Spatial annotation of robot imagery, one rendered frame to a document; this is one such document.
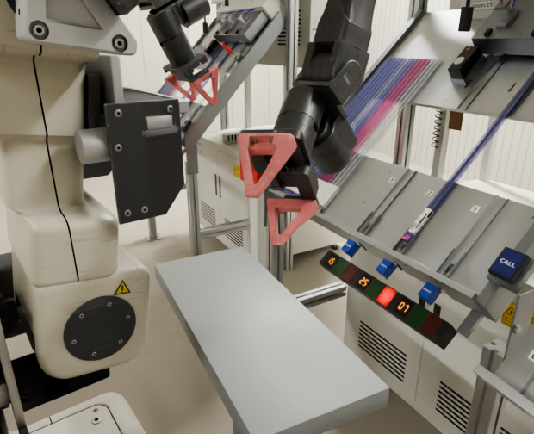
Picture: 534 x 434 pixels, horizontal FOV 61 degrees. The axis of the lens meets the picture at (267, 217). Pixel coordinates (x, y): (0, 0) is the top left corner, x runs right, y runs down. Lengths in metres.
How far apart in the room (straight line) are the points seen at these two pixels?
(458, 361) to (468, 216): 0.54
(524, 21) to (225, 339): 0.92
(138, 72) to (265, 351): 4.02
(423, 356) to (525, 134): 2.72
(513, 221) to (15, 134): 0.78
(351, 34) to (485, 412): 0.66
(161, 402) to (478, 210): 1.17
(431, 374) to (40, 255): 1.12
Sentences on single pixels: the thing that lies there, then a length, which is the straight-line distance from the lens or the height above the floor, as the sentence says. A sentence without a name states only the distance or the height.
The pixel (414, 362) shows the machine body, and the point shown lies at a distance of 1.49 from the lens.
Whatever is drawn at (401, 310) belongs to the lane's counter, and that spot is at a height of 0.65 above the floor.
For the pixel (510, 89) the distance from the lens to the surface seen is 1.13.
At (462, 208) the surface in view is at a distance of 0.95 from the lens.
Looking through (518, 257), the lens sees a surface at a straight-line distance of 0.81.
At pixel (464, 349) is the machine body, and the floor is 0.37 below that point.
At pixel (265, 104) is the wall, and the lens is 5.13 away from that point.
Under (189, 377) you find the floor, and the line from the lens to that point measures 1.74.
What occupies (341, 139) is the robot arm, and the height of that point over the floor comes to 0.99.
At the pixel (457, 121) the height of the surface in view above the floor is 0.88.
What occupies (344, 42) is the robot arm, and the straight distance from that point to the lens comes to 0.63.
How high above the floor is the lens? 1.12
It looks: 21 degrees down
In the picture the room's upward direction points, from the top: straight up
